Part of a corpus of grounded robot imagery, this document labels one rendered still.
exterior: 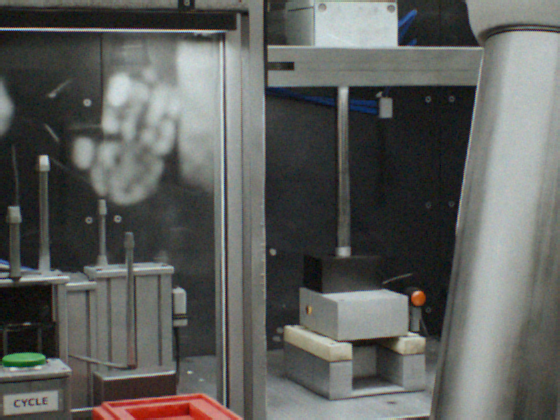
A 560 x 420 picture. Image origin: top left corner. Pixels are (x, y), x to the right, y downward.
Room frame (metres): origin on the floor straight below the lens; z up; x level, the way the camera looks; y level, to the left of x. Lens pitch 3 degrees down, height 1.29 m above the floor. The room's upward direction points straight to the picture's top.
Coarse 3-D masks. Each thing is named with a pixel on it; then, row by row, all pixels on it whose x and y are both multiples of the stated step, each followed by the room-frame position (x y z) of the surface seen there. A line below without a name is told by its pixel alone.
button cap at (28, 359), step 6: (12, 354) 1.26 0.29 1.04; (18, 354) 1.26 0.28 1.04; (24, 354) 1.26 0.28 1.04; (30, 354) 1.26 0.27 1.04; (36, 354) 1.26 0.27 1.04; (6, 360) 1.23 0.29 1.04; (12, 360) 1.23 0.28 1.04; (18, 360) 1.23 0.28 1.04; (24, 360) 1.23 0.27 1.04; (30, 360) 1.23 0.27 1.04; (36, 360) 1.23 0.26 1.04; (42, 360) 1.24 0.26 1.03; (6, 366) 1.23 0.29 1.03; (12, 366) 1.23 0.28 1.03; (18, 366) 1.23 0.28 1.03; (24, 366) 1.23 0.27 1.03; (30, 366) 1.23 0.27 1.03
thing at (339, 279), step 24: (336, 96) 1.71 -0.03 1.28; (336, 120) 1.71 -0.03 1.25; (336, 144) 1.71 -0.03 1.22; (336, 168) 1.71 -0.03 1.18; (336, 192) 1.71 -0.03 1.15; (336, 216) 1.71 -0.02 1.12; (336, 240) 1.72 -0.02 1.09; (312, 264) 1.70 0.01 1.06; (336, 264) 1.68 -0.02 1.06; (360, 264) 1.70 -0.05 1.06; (312, 288) 1.70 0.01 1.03; (336, 288) 1.68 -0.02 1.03; (360, 288) 1.70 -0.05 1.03
